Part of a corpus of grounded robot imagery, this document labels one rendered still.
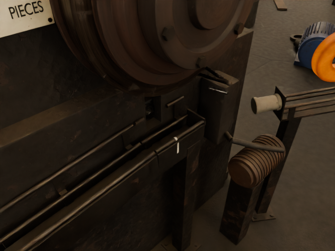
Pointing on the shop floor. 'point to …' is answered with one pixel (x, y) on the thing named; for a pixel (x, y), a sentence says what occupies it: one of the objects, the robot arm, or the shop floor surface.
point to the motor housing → (247, 185)
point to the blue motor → (312, 42)
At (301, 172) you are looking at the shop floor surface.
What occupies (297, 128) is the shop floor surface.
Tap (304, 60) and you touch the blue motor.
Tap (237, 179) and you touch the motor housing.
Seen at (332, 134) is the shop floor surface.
